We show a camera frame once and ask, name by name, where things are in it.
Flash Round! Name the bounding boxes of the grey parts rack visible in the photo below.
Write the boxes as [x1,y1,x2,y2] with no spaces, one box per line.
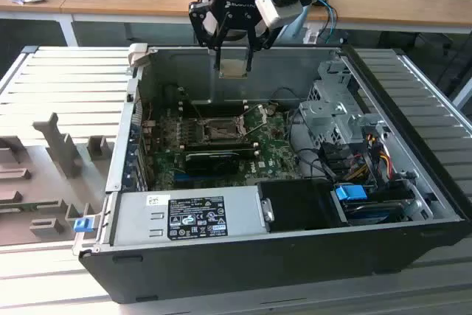
[0,111,115,246]

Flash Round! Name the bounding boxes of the silver power supply unit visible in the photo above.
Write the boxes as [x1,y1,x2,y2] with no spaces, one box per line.
[112,186,266,248]

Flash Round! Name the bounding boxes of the pale grey slanted support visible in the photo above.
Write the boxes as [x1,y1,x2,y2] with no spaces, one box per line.
[274,4,314,44]

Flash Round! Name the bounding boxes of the blue cable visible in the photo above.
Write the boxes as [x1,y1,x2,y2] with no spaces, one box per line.
[313,0,339,45]

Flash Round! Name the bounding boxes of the green motherboard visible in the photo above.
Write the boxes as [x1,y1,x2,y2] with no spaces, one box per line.
[142,104,307,190]

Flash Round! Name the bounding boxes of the black RAM slot bank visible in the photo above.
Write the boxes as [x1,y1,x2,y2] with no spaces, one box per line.
[180,99,249,117]
[183,140,260,158]

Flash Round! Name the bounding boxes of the CPU socket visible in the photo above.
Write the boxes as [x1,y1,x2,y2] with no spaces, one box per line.
[196,116,247,145]

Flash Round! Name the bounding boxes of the blue case latch clip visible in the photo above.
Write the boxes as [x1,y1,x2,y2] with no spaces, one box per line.
[73,218,93,234]

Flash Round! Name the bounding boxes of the beige case latch handle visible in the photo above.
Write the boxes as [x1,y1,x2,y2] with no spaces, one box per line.
[128,44,149,69]

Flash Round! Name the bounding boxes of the black open PC case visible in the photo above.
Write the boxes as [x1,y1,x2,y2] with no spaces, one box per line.
[72,44,472,305]

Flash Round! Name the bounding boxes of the silver CPU plate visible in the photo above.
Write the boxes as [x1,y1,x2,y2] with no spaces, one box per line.
[218,58,249,80]

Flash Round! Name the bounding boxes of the black graphics card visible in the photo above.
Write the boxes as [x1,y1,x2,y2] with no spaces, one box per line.
[184,150,240,176]

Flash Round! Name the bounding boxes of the metal socket cover frame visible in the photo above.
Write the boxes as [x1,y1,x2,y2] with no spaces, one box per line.
[237,104,268,137]

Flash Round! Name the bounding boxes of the black plastic shroud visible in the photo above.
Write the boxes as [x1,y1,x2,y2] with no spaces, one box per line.
[257,178,350,234]

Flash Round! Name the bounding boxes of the metal drive cage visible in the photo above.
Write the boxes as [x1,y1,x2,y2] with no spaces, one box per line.
[298,60,388,146]

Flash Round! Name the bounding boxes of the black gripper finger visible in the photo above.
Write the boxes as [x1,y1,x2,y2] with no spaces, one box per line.
[189,0,228,71]
[246,15,277,72]

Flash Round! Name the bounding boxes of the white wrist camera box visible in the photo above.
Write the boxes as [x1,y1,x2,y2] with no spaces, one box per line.
[256,0,304,31]

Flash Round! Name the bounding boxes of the blue disk carrier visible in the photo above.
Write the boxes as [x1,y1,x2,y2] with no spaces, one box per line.
[334,184,367,204]

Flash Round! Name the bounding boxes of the yellow and red wires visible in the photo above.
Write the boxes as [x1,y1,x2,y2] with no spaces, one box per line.
[346,145,392,183]

